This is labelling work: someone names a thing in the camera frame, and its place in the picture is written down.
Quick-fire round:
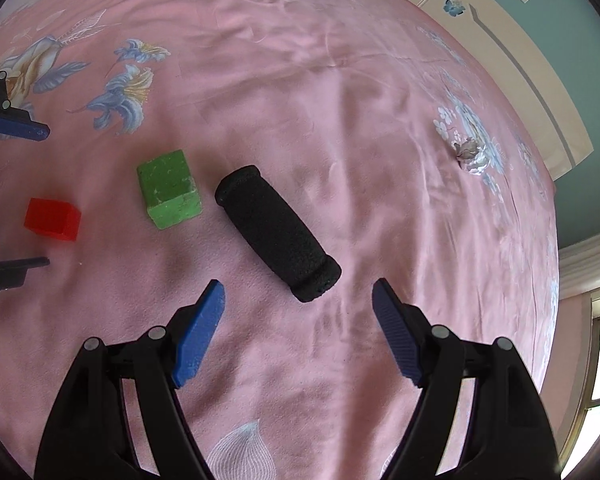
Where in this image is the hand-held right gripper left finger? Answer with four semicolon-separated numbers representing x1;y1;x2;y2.
34;280;226;480

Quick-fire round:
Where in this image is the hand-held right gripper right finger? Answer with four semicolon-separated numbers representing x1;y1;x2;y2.
371;278;561;480

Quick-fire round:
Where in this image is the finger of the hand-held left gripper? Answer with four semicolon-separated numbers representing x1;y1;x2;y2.
0;71;51;143
0;257;51;341

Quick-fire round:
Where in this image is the red block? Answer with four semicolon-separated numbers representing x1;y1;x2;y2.
24;198;82;243

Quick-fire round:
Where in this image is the black foam roller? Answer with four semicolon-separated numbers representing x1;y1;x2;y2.
214;164;343;304

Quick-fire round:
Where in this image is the green block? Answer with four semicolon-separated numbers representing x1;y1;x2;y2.
136;149;202;231

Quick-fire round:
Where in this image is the pink floral bedsheet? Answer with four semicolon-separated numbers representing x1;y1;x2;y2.
0;0;561;480

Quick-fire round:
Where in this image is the cream wooden headboard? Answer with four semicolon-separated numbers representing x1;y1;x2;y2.
377;0;595;181

